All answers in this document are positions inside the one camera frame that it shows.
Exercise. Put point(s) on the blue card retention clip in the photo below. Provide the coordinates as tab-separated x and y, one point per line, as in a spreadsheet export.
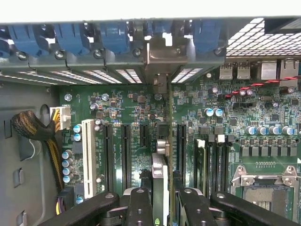
3	46
70	37
207	35
26	37
115	37

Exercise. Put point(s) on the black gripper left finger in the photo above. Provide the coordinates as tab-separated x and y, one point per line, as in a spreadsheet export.
138	209

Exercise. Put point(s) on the short black expansion slot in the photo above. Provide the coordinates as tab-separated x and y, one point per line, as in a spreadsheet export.
141	136

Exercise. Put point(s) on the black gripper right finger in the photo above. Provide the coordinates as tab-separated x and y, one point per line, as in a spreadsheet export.
190	209

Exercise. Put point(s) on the silver USB port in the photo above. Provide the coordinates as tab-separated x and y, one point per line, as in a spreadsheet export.
225	71
243	70

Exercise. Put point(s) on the green motherboard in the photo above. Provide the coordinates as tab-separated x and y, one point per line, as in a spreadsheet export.
131	106

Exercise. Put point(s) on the white expansion slot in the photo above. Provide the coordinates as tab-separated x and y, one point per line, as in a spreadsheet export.
92	164

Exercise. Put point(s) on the CPU socket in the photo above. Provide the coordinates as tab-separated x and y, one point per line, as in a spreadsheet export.
265	202

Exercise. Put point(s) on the open black PC case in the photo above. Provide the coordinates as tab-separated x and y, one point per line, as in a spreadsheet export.
23	164

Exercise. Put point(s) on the silver ethernet port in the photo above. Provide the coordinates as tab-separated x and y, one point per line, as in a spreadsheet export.
290	69

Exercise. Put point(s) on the silver square port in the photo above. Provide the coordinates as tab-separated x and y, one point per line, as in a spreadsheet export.
268	70

